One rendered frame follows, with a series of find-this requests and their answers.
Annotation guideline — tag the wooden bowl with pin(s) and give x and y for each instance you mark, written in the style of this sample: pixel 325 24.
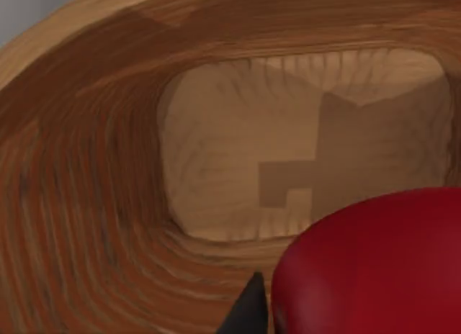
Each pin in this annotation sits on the wooden bowl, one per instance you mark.
pixel 108 168

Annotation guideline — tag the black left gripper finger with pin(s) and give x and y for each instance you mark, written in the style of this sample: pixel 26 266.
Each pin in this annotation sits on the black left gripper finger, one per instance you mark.
pixel 250 310

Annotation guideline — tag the red apple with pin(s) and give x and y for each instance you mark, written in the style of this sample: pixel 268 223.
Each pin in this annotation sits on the red apple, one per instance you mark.
pixel 371 269

